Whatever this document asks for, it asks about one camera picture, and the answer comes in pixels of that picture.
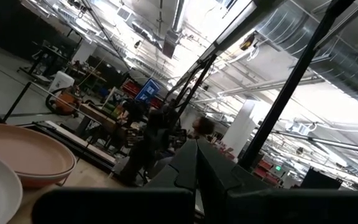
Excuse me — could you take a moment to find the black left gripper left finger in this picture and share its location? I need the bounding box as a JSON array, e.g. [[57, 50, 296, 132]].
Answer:
[[144, 139, 198, 191]]

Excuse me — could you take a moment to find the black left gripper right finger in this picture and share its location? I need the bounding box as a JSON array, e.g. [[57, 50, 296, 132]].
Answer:
[[197, 138, 272, 224]]

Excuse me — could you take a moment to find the terracotta pink plate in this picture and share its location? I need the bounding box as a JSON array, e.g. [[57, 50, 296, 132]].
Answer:
[[0, 123, 77, 189]]

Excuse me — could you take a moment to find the person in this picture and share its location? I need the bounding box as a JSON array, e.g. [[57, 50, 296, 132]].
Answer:
[[191, 116, 216, 141]]

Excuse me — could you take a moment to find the blue sign board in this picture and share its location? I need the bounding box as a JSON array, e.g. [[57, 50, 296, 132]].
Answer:
[[134, 78, 162, 103]]

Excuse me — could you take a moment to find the red storage shelving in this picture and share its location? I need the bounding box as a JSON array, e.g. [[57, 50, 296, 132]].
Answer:
[[121, 79, 143, 98]]

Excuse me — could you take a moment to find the wooden workbench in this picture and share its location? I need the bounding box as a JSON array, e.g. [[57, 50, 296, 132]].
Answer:
[[78, 103, 127, 135]]

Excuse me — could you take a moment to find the black screen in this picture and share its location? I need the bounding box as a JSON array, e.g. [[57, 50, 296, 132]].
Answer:
[[300, 167, 343, 190]]

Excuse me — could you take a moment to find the orange shop vacuum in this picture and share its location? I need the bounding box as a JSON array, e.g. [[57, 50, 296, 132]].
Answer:
[[44, 86, 84, 118]]

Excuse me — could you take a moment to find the white bin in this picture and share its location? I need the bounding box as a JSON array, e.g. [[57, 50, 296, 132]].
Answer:
[[48, 70, 76, 94]]

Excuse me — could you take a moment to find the black metal rig frame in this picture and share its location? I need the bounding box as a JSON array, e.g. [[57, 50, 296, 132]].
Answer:
[[23, 0, 358, 174]]

